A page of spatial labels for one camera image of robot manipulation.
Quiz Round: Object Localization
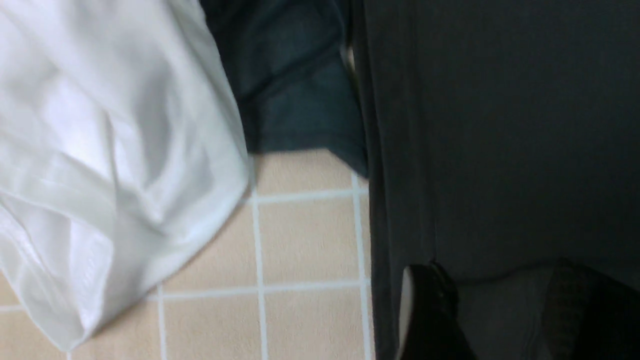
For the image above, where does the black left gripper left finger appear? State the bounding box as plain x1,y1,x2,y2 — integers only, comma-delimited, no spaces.
397,261,476,360

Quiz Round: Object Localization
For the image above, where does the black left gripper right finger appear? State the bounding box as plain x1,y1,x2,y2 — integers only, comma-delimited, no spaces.
542,259,640,360

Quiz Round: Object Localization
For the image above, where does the dark gray long-sleeved shirt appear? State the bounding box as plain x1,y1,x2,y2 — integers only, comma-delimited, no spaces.
352,0,639,360

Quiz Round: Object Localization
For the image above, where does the checkered beige tablecloth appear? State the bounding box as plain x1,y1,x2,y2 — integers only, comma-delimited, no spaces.
0,152,377,360

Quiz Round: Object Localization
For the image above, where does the dark teal garment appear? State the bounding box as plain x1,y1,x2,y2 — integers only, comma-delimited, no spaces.
199,0,368,178

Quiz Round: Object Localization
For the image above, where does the white crumpled garment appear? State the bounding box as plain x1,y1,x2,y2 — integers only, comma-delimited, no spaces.
0,0,249,352

